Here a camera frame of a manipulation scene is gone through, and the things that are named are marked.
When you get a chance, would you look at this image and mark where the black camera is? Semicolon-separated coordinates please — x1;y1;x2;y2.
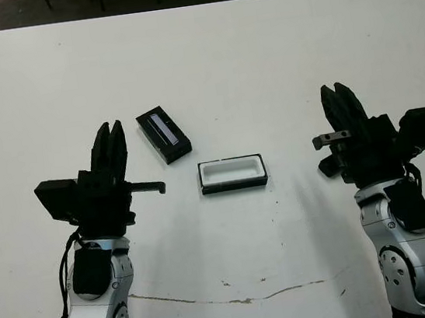
315;154;344;182

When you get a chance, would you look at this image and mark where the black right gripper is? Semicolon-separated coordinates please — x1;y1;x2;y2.
304;72;416;195

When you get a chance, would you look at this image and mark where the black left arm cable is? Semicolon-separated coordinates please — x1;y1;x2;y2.
47;229;96;318

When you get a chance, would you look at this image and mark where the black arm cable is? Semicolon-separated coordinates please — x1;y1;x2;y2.
47;229;96;318
404;160;425;191

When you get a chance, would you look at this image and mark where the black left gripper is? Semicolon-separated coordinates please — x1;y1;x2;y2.
62;113;174;241

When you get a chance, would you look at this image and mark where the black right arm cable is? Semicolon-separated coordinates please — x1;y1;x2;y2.
404;160;425;191

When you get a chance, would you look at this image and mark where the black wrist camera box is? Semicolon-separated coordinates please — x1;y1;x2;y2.
33;176;85;226
393;105;425;161

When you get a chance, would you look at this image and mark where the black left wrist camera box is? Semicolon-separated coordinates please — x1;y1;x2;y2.
33;176;85;226

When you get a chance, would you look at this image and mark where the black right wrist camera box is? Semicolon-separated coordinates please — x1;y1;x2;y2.
393;105;425;161

